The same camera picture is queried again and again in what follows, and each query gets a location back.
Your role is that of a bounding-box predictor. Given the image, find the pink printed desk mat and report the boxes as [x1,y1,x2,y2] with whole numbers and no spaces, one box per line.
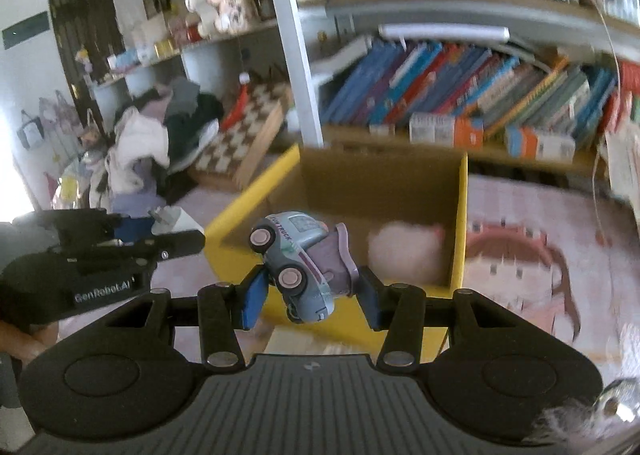
[147,175,640,388]

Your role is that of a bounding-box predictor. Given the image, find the white cable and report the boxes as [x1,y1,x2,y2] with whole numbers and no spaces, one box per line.
[585,0,626,247]

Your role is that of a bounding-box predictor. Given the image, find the person's left hand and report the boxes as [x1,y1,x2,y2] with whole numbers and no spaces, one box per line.
[0,319,60,363]

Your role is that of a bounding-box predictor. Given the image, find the wooden chessboard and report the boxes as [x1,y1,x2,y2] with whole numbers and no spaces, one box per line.
[192,80,294,192]

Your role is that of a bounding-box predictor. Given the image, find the yellow cardboard box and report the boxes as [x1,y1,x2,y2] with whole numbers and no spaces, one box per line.
[204,144,469,367]

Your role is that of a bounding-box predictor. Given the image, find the white fluffy plush toy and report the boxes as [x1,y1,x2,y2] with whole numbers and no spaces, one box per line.
[367,222,447,284]

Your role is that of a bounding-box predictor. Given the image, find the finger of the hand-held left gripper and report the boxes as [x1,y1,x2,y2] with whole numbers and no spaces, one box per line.
[12,209,157,248]
[47,229,207,266]

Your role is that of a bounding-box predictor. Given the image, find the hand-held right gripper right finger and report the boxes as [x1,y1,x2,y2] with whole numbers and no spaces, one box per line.
[357,266,511,369]

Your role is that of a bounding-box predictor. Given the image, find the white plug adapter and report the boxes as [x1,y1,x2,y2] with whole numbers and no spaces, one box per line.
[149,206,205,237]

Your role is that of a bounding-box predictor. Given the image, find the pile of clothes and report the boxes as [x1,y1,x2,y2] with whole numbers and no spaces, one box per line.
[90,78,226,210]

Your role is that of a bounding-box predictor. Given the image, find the white light bar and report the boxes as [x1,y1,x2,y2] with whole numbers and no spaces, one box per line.
[378,24,511,44]

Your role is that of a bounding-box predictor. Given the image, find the light blue toy car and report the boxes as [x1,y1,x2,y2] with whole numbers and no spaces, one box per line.
[249,212,360,324]

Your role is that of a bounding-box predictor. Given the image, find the row of colourful books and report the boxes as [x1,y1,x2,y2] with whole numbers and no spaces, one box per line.
[320,35,640,148]

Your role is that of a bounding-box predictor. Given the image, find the grey fur keychain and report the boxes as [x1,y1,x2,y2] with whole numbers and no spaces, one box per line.
[522,375,640,448]

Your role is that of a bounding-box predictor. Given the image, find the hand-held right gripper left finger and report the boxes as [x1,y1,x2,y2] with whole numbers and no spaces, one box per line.
[102,267,271,369]

